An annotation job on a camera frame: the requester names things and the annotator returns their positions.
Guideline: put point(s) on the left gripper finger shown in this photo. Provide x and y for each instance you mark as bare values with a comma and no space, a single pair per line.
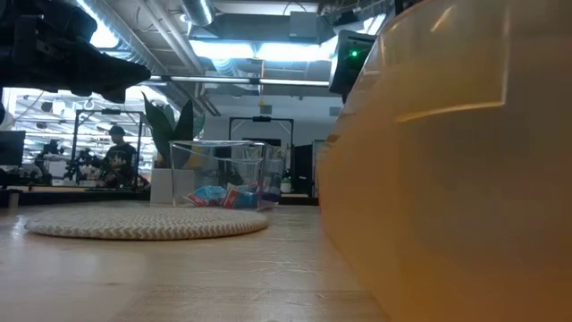
111,67
107,95

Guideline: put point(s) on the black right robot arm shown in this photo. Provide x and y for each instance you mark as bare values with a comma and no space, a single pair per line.
350,67

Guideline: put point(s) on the background black robot arm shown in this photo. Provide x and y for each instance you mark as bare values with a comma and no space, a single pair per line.
49,156
87,163

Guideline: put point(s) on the person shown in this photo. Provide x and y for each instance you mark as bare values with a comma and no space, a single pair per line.
120,161

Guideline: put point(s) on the green leafy plant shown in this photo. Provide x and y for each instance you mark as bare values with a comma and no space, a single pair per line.
170,129

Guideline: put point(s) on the long ceiling light strip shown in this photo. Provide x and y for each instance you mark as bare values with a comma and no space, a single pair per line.
210,79

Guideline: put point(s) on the white plant pot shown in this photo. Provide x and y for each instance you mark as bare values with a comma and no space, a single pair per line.
163,185

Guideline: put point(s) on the black monitor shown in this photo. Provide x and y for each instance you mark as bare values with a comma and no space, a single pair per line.
11,147

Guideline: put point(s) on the clear plastic bin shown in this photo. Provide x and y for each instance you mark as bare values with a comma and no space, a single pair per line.
214,165

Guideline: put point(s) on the round woven mat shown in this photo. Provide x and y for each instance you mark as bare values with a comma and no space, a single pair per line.
147,222

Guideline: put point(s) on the grey ceiling unit box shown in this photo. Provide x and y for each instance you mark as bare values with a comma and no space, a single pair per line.
304,24

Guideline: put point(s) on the white green bottle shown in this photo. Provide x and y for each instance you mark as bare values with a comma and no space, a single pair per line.
286,185

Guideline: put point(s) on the black cabinet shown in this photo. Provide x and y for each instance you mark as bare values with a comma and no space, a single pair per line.
304,170

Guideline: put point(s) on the orange plastic bin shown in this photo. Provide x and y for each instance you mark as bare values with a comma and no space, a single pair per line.
447,201

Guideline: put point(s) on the black background rig frame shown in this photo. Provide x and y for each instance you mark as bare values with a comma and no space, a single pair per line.
75,143
261,119

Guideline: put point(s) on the silver ventilation duct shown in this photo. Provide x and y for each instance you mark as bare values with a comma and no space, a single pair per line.
196,11

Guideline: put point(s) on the black aluminium table frame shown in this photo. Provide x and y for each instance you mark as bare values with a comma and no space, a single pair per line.
67,197

